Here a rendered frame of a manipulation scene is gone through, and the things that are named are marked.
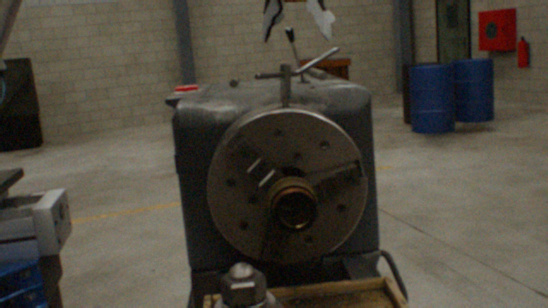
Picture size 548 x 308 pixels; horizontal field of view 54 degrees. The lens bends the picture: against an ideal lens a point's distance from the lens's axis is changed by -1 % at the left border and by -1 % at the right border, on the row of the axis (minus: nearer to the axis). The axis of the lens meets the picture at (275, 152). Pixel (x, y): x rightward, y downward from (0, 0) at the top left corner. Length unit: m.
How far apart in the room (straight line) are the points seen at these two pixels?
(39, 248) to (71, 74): 9.90
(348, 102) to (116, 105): 9.84
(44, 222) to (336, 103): 0.64
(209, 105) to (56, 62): 9.75
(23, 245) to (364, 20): 11.53
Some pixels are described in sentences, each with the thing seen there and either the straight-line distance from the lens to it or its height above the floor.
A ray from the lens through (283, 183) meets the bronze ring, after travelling 0.95.
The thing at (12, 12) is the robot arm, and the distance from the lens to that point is 1.19.
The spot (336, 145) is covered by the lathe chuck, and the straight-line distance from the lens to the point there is 1.05.
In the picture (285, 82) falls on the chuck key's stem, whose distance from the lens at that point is 1.06.
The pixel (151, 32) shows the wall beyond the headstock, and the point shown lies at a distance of 10.96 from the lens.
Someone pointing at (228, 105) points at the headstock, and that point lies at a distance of 1.20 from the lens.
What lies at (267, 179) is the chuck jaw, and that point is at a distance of 0.97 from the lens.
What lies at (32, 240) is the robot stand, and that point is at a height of 1.06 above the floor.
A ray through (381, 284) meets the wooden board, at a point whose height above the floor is 0.89.
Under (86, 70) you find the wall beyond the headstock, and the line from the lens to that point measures 10.89.
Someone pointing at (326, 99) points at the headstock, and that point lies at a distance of 1.21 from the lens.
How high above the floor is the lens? 1.36
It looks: 11 degrees down
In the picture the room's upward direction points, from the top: 5 degrees counter-clockwise
